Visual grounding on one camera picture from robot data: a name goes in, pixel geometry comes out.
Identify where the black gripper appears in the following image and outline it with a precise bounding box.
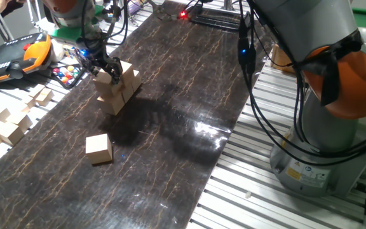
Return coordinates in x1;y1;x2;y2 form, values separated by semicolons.
74;45;125;86

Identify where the large wooden cube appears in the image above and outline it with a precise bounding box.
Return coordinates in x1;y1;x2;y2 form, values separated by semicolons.
85;133;114;165
96;94;126;116
119;60;135;87
131;69;142;93
92;70;123;98
121;84;135;104

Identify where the pile of spare wooden blocks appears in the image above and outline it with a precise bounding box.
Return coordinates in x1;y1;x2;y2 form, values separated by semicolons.
0;90;44;177

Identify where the person hand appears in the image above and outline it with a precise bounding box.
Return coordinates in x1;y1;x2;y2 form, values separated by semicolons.
0;0;27;14

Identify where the black triangle ball rack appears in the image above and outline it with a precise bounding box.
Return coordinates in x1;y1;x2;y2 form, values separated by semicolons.
50;62;88;90

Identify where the white round ball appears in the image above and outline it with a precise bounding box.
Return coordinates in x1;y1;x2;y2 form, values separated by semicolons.
49;38;65;63

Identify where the green mounting plate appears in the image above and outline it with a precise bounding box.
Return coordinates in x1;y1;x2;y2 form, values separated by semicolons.
50;4;105;42

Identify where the black orange teach pendant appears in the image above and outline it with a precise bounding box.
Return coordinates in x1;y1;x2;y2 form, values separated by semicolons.
0;32;53;85

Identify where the dark marble pattern mat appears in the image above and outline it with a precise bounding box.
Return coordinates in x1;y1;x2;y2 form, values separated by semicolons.
0;0;275;229

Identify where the black connector blue light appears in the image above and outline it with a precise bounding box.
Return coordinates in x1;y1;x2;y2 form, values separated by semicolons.
236;12;257;76

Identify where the metal stand pole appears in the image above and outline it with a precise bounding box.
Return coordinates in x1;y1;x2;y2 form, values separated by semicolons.
220;0;236;11

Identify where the black velcro strap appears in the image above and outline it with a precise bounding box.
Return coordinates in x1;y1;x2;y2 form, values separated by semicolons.
297;30;365;108

